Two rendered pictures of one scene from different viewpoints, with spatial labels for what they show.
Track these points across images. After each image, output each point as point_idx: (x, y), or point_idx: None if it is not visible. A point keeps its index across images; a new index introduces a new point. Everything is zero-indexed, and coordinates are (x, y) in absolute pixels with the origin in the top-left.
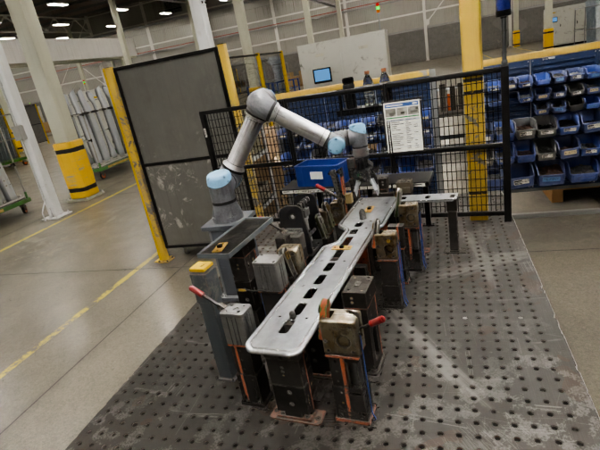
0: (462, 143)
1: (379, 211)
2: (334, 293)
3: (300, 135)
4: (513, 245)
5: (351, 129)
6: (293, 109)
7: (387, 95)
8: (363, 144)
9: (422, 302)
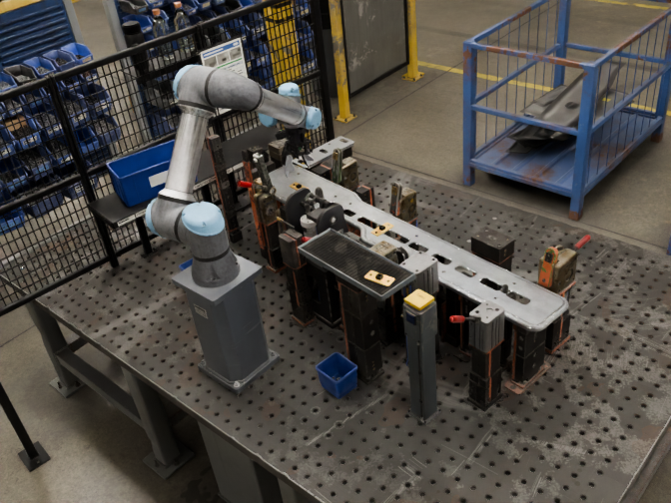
0: (287, 81)
1: (315, 184)
2: (479, 257)
3: (279, 118)
4: (381, 171)
5: (290, 95)
6: (68, 90)
7: (204, 40)
8: None
9: (420, 251)
